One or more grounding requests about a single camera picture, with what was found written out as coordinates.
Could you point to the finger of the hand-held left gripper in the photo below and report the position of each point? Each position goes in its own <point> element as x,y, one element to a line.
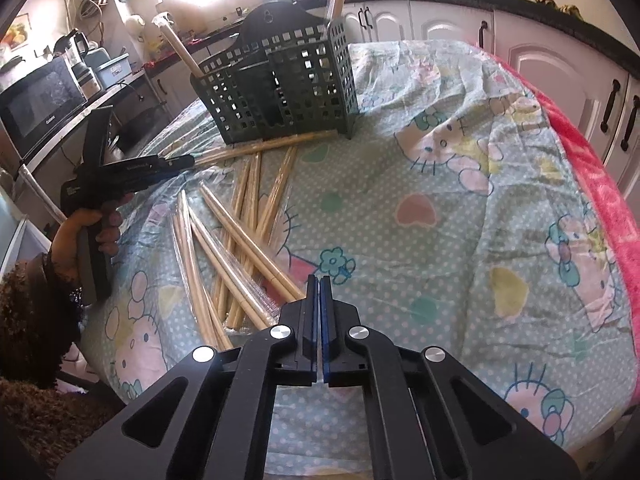
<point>132,182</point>
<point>150,165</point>

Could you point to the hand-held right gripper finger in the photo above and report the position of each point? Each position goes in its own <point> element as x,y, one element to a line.
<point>325,310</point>
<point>313,310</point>

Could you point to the bunch of chopsticks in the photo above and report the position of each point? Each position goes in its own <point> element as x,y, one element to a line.
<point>250,240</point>

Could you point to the green plastic utensil basket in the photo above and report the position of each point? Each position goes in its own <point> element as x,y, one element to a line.
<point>280,85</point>

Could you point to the person's left forearm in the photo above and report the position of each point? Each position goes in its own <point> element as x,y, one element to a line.
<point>35,320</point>

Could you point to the person's left hand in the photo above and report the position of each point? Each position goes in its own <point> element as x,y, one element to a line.
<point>65,245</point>

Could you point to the grey stone shelf unit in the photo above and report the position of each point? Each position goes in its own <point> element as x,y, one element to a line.
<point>100,105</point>

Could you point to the white plastic drawer unit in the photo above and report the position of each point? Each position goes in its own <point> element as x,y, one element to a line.
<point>20,235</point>

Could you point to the cartoon cat printed tablecloth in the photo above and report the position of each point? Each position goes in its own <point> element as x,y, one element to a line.
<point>400,260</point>

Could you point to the black microwave oven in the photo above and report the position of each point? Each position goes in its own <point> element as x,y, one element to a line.
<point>40,105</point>

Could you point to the blue-grey plastic container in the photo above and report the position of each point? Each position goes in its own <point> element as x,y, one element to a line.
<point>114,67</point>

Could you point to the blender with dark base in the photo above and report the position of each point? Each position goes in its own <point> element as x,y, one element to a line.
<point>87,80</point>

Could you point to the white round object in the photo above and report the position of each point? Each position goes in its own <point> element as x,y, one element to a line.
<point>135,26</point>

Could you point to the electric kettle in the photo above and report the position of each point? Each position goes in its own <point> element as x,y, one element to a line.
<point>77,42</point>

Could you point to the white plastic jug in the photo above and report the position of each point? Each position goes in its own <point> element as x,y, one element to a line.
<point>170,10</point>

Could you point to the brown fuzzy coat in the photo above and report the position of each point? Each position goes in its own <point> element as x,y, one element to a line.
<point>40,425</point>

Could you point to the pink fleece blanket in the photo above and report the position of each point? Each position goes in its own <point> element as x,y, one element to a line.
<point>600,180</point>

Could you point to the white kitchen cabinets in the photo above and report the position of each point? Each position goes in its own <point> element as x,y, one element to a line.
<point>550,65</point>

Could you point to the black kitchen countertop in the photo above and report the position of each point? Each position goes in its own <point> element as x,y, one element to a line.
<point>515,2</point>

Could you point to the ginger roots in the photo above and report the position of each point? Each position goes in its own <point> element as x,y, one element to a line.
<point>560,6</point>

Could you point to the fruit wall picture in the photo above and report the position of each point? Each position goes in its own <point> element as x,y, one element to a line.
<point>14,35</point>

